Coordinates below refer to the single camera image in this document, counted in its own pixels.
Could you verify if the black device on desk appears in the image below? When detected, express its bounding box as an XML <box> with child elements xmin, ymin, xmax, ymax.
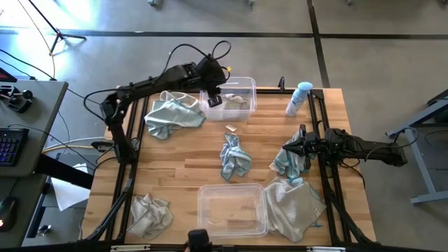
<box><xmin>0</xmin><ymin>83</ymin><xmax>34</xmax><ymax>113</ymax></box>

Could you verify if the black aluminium table frame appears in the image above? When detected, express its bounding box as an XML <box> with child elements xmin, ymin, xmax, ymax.
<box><xmin>75</xmin><ymin>87</ymin><xmax>379</xmax><ymax>252</ymax></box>

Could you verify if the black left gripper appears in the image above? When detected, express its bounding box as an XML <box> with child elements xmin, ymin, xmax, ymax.
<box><xmin>195</xmin><ymin>55</ymin><xmax>228</xmax><ymax>109</ymax></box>

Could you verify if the white spray bottle blue cap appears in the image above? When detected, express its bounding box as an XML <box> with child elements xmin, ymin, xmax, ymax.
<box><xmin>285</xmin><ymin>81</ymin><xmax>314</xmax><ymax>118</ymax></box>

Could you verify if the white paper sheet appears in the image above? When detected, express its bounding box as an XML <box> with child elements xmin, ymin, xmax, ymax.
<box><xmin>50</xmin><ymin>162</ymin><xmax>92</xmax><ymax>212</ymax></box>

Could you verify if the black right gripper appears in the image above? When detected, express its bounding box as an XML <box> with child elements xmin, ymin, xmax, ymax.
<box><xmin>281</xmin><ymin>124</ymin><xmax>330</xmax><ymax>171</ymax></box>

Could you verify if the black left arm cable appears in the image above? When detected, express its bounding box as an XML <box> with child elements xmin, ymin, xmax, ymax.
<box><xmin>162</xmin><ymin>40</ymin><xmax>232</xmax><ymax>76</ymax></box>

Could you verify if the clear plastic bin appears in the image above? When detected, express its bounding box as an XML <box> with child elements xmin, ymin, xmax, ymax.
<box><xmin>198</xmin><ymin>76</ymin><xmax>258</xmax><ymax>123</ymax></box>
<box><xmin>197</xmin><ymin>183</ymin><xmax>270</xmax><ymax>239</ymax></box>

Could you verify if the black computer mouse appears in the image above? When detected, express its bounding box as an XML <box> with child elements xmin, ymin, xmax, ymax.
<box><xmin>0</xmin><ymin>196</ymin><xmax>18</xmax><ymax>232</ymax></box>

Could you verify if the black keyboard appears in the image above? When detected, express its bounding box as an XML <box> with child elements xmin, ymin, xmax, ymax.
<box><xmin>0</xmin><ymin>127</ymin><xmax>31</xmax><ymax>167</ymax></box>

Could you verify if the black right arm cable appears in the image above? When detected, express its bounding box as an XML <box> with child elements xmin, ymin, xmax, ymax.
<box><xmin>363</xmin><ymin>126</ymin><xmax>419</xmax><ymax>162</ymax></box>

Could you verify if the grey desk leg frame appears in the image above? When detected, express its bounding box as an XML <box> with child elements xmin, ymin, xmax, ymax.
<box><xmin>386</xmin><ymin>89</ymin><xmax>448</xmax><ymax>206</ymax></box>

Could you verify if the black tripod stand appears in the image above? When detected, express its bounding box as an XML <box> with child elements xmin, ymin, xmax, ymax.
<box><xmin>27</xmin><ymin>0</ymin><xmax>88</xmax><ymax>55</ymax></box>

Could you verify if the black floor cable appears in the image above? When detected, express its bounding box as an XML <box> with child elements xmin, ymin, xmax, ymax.
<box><xmin>0</xmin><ymin>48</ymin><xmax>57</xmax><ymax>81</ymax></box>

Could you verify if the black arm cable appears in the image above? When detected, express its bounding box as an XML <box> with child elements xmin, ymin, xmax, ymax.
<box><xmin>363</xmin><ymin>126</ymin><xmax>419</xmax><ymax>162</ymax></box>
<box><xmin>162</xmin><ymin>40</ymin><xmax>232</xmax><ymax>76</ymax></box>

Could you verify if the dark grey desk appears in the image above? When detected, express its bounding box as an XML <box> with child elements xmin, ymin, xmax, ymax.
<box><xmin>0</xmin><ymin>79</ymin><xmax>69</xmax><ymax>178</ymax></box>

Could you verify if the black table-level camera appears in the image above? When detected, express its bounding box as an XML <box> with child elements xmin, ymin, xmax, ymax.
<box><xmin>187</xmin><ymin>229</ymin><xmax>214</xmax><ymax>252</ymax></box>

